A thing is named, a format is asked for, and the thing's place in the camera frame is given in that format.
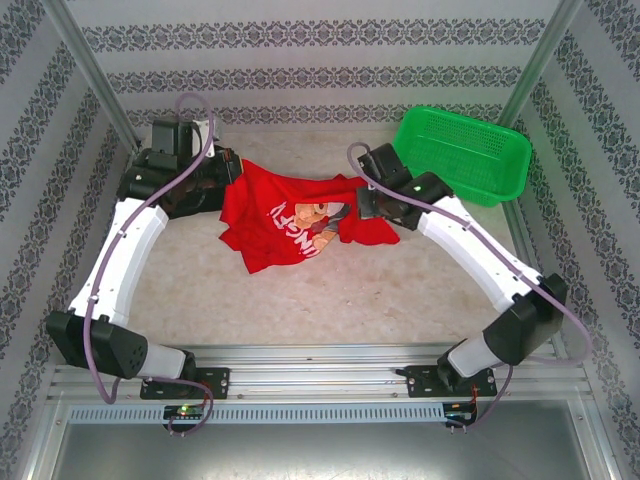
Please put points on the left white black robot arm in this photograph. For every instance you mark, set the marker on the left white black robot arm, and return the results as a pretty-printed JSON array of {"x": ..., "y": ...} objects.
[{"x": 130, "y": 250}]

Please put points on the aluminium mounting rail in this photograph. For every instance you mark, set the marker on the aluminium mounting rail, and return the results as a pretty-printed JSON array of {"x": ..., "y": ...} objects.
[{"x": 310, "y": 375}]

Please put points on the aluminium frame post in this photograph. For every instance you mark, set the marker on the aluminium frame post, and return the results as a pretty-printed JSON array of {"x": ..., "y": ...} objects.
[
  {"x": 542, "y": 55},
  {"x": 90, "y": 70}
]

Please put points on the green plastic basket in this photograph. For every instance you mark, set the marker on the green plastic basket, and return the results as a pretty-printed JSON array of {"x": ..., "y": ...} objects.
[{"x": 450, "y": 145}]

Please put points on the red printed t-shirt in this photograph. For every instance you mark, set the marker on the red printed t-shirt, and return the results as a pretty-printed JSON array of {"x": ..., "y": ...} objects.
[{"x": 260, "y": 225}]

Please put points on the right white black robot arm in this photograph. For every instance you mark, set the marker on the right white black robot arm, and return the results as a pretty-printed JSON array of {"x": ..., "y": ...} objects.
[{"x": 465, "y": 245}]

